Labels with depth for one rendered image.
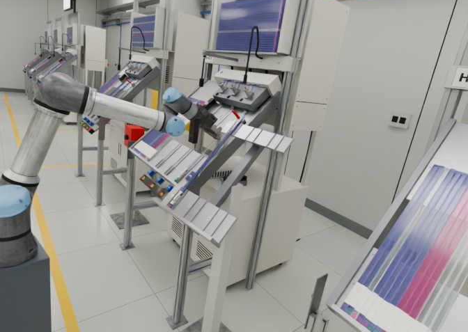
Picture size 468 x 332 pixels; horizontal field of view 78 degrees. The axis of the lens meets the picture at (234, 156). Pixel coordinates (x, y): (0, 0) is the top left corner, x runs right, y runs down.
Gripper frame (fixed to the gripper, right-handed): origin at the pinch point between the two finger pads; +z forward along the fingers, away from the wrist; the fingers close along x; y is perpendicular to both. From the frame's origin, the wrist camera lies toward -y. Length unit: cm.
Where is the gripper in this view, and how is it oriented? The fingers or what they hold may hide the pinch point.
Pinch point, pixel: (216, 138)
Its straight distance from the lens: 145.5
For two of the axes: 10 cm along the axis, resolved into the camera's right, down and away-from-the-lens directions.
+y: 5.3, -8.4, 1.1
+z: 5.8, 4.6, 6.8
